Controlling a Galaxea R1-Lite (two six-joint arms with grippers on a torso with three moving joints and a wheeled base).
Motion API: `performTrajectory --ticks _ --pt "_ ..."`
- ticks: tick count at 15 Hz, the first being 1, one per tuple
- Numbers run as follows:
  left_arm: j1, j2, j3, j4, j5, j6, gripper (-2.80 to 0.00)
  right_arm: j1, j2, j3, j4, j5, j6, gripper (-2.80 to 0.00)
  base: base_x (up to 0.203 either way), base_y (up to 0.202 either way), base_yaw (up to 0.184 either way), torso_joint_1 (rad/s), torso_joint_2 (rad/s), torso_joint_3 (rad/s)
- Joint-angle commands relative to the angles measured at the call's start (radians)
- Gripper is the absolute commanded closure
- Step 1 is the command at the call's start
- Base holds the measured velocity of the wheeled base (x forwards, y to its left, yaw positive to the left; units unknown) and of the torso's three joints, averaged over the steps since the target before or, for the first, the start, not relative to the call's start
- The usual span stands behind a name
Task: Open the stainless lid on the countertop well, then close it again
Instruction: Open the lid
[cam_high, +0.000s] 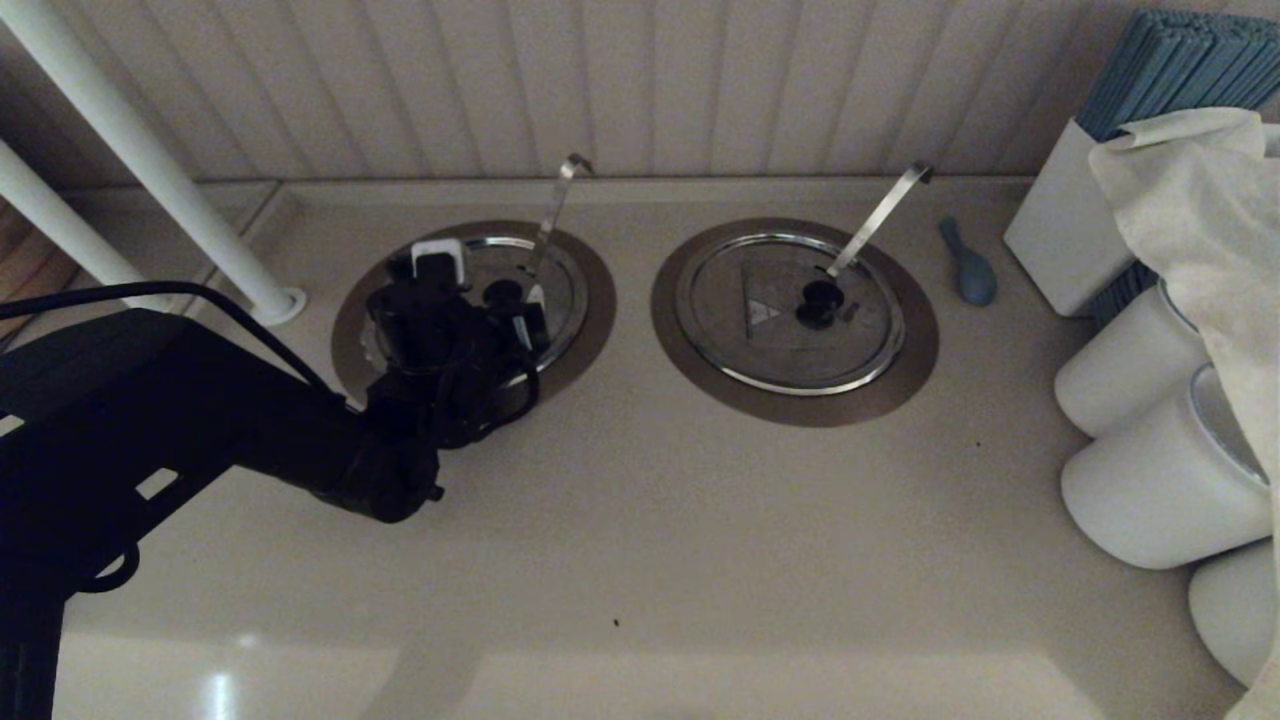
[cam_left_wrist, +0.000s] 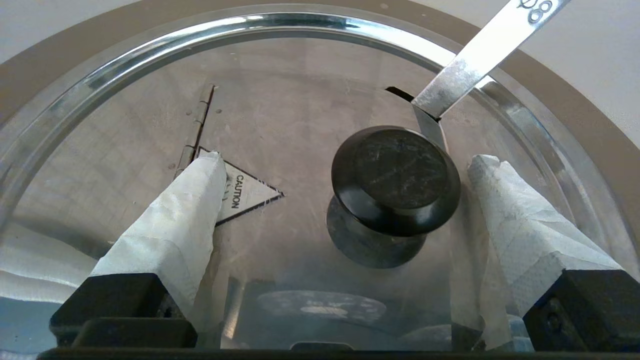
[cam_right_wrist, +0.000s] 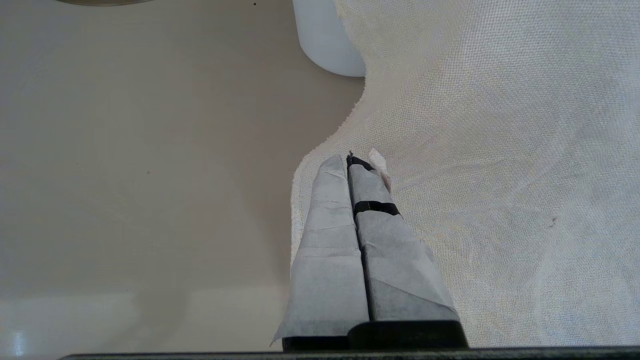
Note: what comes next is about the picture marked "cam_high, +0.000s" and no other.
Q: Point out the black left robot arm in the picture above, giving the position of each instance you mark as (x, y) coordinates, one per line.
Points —
(150, 450)

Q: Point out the steel lid with black knob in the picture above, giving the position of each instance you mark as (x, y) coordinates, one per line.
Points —
(565, 290)
(760, 360)

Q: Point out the blue stick bundle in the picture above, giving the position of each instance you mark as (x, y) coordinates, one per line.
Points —
(1170, 70)
(1125, 295)

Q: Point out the white metal pole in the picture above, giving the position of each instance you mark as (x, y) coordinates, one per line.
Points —
(135, 140)
(50, 215)

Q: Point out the blue plastic spoon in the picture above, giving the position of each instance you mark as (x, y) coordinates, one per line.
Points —
(975, 280)

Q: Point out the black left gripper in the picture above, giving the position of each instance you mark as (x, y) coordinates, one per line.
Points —
(420, 325)

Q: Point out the white woven cloth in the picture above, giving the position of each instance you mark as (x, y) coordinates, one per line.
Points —
(1200, 220)

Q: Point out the white rectangular holder box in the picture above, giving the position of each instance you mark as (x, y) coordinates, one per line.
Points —
(1070, 230)

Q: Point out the white cylindrical container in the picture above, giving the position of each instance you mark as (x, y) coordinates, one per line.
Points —
(1120, 370)
(1230, 610)
(1150, 490)

